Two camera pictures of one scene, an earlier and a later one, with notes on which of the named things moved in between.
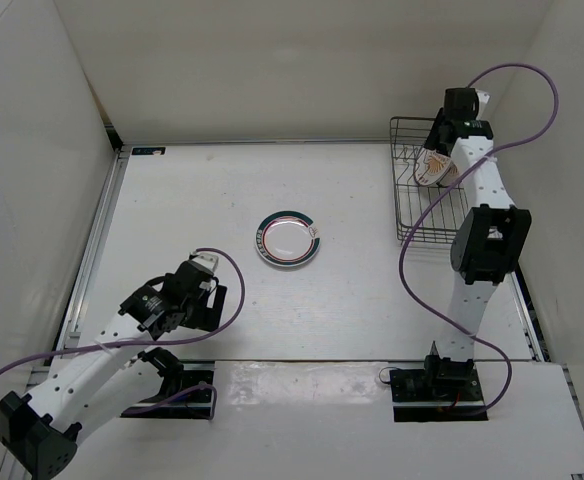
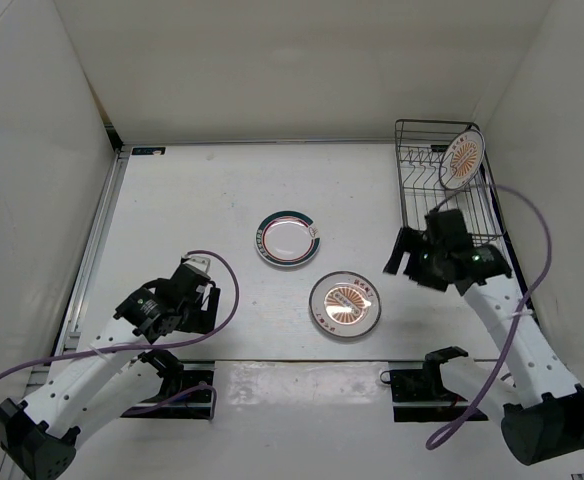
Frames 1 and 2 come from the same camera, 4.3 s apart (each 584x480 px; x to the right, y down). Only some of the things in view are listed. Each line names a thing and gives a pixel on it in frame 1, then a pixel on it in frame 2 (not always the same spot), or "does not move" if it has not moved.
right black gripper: x=433 y=139 -> x=412 y=241
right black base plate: x=417 y=399 does not move
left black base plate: x=193 y=374 does not move
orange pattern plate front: x=432 y=166 -> x=345 y=304
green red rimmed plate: x=287 y=238 does not move
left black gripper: x=208 y=317 does not move
